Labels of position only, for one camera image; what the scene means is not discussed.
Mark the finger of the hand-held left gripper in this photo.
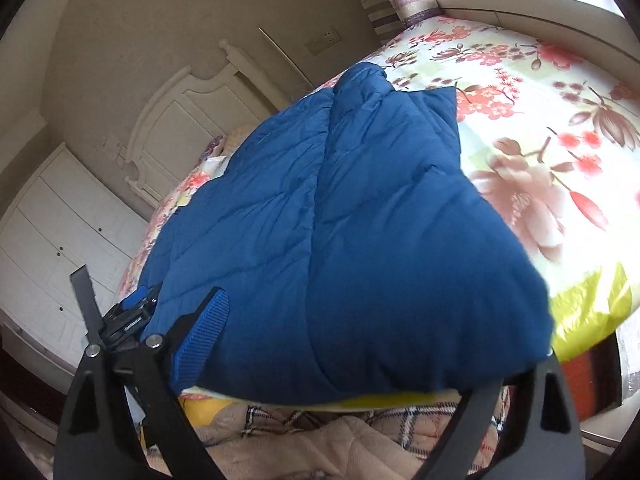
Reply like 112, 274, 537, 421
69, 265, 103, 348
117, 282, 163, 311

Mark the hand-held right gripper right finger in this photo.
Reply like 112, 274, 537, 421
417, 355, 587, 480

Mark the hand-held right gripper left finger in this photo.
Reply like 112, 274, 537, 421
54, 287, 231, 480

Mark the blue quilted down jacket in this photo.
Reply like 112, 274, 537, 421
135, 61, 555, 406

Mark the white wardrobe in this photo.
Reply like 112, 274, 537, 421
0, 142, 151, 401

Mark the beige plaid blanket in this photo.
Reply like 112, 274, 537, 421
140, 390, 511, 480

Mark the white wooden headboard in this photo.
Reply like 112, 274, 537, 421
122, 37, 281, 206

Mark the metal lamp pole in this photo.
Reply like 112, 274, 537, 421
258, 27, 313, 91

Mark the floral bed quilt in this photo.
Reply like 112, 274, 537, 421
117, 15, 640, 406

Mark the boat print curtain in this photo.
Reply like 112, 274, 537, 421
360, 0, 451, 43

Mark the beige window ledge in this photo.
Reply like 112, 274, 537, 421
435, 0, 640, 61

